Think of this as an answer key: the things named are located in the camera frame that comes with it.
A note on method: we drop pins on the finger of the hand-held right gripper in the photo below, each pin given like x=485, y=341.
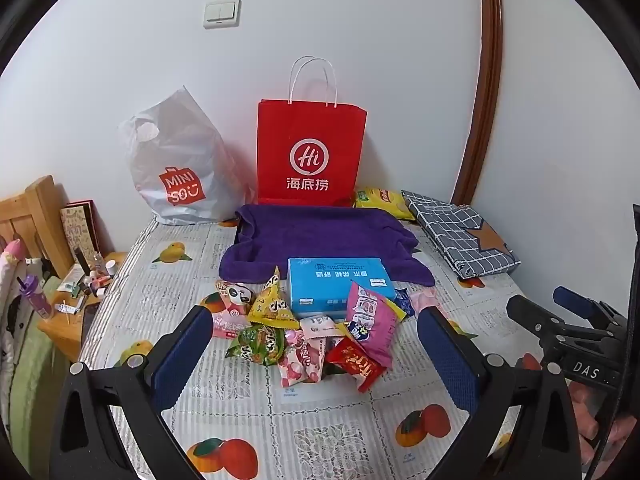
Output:
x=530, y=316
x=567, y=296

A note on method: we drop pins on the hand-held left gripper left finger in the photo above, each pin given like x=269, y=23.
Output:
x=184, y=357

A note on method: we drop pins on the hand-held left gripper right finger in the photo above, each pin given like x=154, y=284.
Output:
x=447, y=360

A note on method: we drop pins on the pale pink snack packet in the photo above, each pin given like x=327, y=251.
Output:
x=422, y=297

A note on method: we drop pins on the green snack packet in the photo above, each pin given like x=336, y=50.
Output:
x=255, y=345

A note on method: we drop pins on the blue snack packet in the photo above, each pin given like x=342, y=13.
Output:
x=402, y=301

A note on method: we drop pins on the panda print snack packet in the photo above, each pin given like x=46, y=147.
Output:
x=237, y=295

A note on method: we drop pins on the pink cartoon snack bag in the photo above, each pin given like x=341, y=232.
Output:
x=372, y=320

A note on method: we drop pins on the red snack packet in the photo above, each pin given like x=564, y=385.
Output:
x=357, y=362

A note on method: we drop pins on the yellow triangular snack packet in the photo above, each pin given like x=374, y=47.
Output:
x=272, y=305

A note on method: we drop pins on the pink lollipop packet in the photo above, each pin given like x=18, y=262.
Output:
x=300, y=357

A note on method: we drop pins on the pink white snack packet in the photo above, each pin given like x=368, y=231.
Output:
x=320, y=326

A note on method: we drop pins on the purple towel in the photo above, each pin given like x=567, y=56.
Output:
x=320, y=235

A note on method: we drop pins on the person's right hand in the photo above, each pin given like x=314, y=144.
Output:
x=585, y=407

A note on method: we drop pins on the black phone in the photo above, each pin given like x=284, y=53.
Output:
x=91, y=322

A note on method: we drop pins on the grey checked folded cloth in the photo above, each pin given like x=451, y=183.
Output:
x=450, y=230

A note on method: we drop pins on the cluster of small cosmetic bottles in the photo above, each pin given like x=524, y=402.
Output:
x=97, y=275

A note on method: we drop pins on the wooden nightstand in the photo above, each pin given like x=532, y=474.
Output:
x=62, y=330

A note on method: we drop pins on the blue tissue pack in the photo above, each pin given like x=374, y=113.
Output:
x=335, y=280

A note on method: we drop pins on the white cosmetic tube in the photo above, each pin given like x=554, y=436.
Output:
x=69, y=280

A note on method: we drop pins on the green blanket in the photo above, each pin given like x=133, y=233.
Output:
x=30, y=385

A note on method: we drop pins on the purple drink bottle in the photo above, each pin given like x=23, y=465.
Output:
x=37, y=300

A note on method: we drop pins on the patterned book box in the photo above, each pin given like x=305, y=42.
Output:
x=80, y=232

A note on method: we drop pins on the yellow chip bag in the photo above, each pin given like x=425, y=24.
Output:
x=385, y=201

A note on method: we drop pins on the pink white plush toy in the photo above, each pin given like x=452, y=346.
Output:
x=10, y=270

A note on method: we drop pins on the white plastic shopping bag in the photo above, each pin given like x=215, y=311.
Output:
x=175, y=160

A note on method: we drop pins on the wooden chair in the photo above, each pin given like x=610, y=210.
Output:
x=40, y=215

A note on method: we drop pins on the red paper bag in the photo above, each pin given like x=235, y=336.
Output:
x=310, y=125

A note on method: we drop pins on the wooden door frame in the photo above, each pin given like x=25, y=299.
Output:
x=487, y=85

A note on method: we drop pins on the white wall light switch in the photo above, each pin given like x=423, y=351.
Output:
x=222, y=14

